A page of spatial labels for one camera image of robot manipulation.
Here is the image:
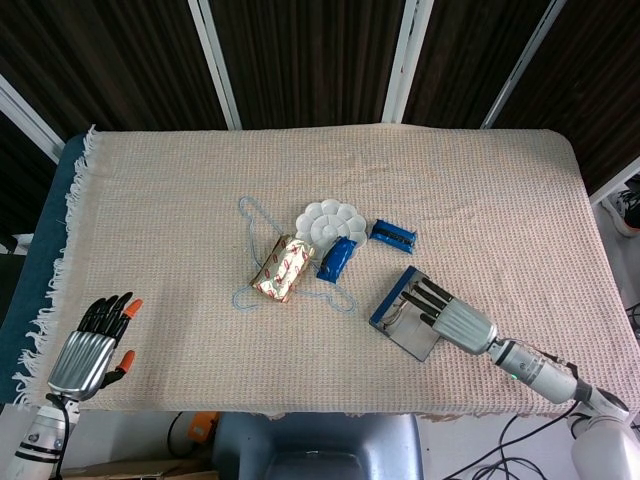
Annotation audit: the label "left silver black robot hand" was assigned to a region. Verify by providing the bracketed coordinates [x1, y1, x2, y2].
[47, 292, 145, 401]

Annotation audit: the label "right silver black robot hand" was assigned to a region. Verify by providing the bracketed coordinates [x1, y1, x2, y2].
[402, 278, 499, 356]

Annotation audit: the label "grey blue-edged pouch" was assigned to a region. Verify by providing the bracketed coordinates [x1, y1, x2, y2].
[368, 265, 451, 364]

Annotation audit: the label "eyeglasses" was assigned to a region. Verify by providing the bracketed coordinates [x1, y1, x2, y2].
[382, 294, 416, 329]

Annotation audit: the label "brown cardboard box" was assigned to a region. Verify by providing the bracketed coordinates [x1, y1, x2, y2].
[54, 457, 221, 480]

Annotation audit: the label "blue snack packet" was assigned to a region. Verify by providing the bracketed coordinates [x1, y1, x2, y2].
[316, 236, 359, 285]
[368, 218, 418, 255]

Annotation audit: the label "orange device on floor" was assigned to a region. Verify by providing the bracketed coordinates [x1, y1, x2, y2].
[189, 412, 221, 444]

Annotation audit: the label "white flower paint palette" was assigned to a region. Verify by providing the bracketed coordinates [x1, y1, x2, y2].
[294, 198, 370, 251]

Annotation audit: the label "grey blue chair seat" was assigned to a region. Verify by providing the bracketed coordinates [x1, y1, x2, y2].
[212, 412, 425, 480]

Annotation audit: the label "gold foil red print package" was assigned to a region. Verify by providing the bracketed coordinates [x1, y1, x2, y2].
[249, 233, 316, 305]

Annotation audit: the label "white black sneaker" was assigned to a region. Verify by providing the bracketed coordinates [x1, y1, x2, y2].
[602, 187, 640, 236]

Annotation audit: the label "beige waffle fringed blanket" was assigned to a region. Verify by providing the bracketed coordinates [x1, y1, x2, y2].
[12, 123, 640, 420]

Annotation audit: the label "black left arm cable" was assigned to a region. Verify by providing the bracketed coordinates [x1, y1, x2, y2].
[45, 393, 71, 480]

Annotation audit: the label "black floor cables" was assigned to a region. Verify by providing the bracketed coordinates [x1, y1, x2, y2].
[444, 399, 581, 480]

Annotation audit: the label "light blue wire hanger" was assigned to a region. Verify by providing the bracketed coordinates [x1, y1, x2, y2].
[231, 195, 357, 315]

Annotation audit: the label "white partition frame post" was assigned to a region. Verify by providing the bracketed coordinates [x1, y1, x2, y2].
[480, 0, 569, 129]
[188, 0, 242, 130]
[382, 0, 434, 124]
[0, 73, 66, 164]
[589, 157, 640, 205]

